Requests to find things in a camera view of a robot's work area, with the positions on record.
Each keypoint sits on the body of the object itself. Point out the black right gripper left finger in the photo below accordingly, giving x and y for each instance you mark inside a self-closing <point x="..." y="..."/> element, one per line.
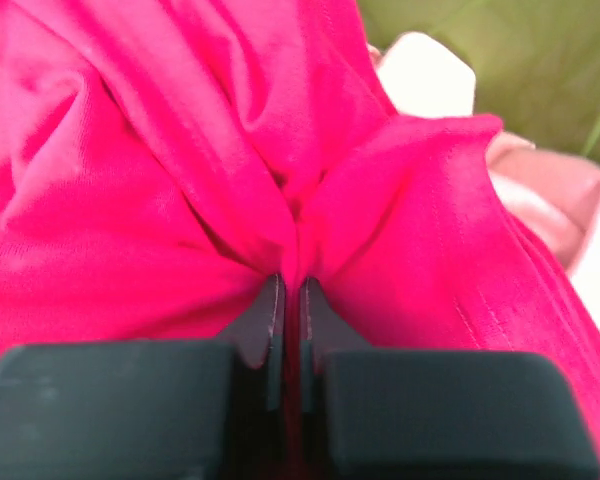
<point x="148" y="409"/>

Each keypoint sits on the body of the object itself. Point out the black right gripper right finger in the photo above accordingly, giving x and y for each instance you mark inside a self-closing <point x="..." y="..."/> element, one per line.
<point x="382" y="413"/>

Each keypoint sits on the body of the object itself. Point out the red t shirt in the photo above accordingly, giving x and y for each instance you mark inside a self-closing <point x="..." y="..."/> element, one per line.
<point x="160" y="159"/>

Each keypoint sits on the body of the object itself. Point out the olive green plastic bin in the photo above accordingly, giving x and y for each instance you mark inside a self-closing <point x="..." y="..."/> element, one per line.
<point x="537" y="63"/>

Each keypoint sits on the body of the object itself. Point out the peach t shirt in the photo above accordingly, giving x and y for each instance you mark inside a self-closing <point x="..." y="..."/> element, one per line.
<point x="555" y="195"/>

